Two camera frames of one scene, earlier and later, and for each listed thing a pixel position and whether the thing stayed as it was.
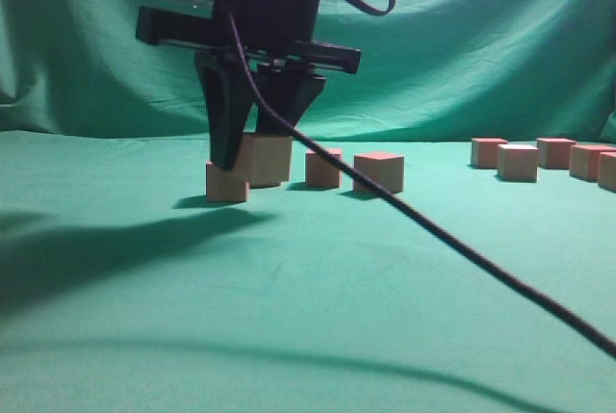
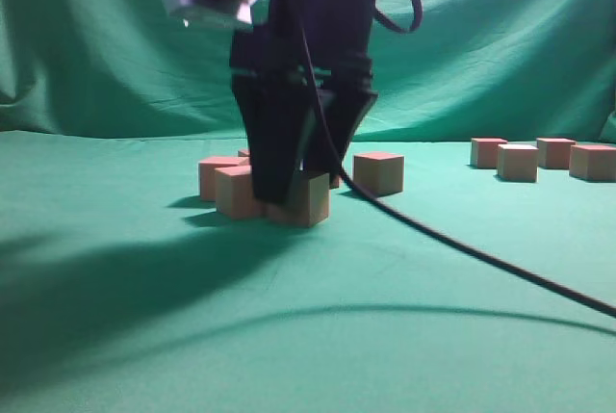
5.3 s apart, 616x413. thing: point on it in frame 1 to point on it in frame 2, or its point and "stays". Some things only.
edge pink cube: x=387 y=168 stays
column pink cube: x=554 y=152 stays
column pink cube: x=517 y=163 stays
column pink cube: x=607 y=170 to x=234 y=193
